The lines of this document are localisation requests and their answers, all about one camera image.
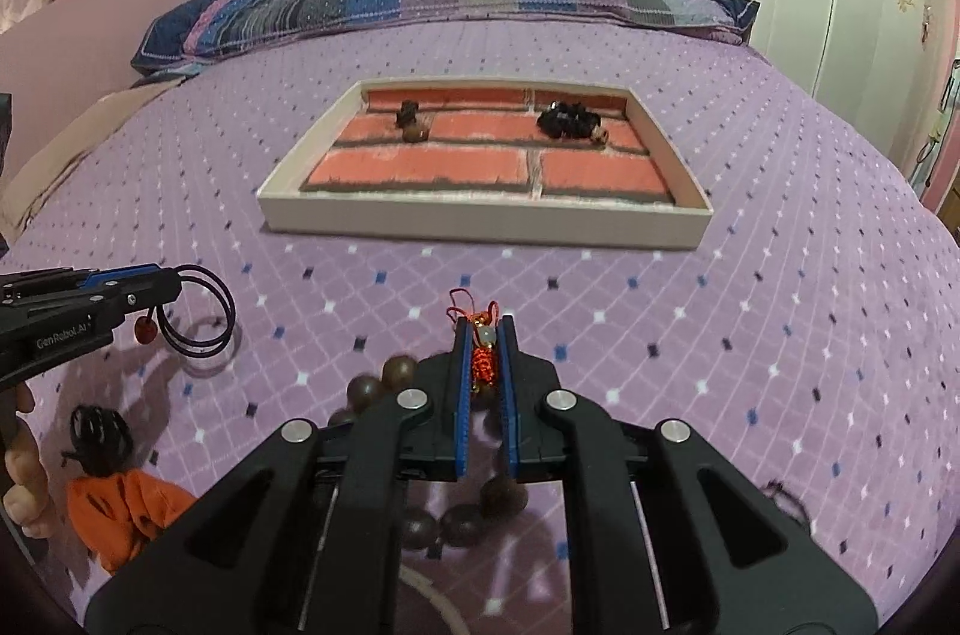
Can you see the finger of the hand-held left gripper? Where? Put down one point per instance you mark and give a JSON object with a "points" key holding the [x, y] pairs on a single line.
{"points": [[112, 278], [150, 294]]}

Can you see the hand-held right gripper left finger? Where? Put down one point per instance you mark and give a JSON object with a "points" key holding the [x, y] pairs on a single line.
{"points": [[463, 395]]}

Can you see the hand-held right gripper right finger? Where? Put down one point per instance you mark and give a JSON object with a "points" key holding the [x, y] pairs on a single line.
{"points": [[507, 395]]}

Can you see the brick pattern cardboard tray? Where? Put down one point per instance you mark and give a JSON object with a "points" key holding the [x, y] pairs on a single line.
{"points": [[480, 228]]}

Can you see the orange fabric scrunchie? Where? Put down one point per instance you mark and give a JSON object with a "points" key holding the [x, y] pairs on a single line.
{"points": [[127, 507]]}

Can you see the person's left hand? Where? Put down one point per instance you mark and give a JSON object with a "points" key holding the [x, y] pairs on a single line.
{"points": [[26, 492]]}

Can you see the black hair scrunchie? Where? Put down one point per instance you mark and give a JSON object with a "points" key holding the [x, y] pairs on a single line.
{"points": [[79, 426]]}

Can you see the purple dotted bed sheet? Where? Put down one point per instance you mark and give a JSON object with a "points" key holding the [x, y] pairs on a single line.
{"points": [[750, 305]]}

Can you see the pink bed headboard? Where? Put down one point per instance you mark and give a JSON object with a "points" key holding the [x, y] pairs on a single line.
{"points": [[112, 5]]}

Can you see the black fluffy scrunchie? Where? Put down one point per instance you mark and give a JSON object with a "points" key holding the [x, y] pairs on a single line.
{"points": [[562, 121]]}

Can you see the white wardrobe floral decals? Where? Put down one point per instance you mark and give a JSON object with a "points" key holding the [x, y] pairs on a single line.
{"points": [[847, 5]]}

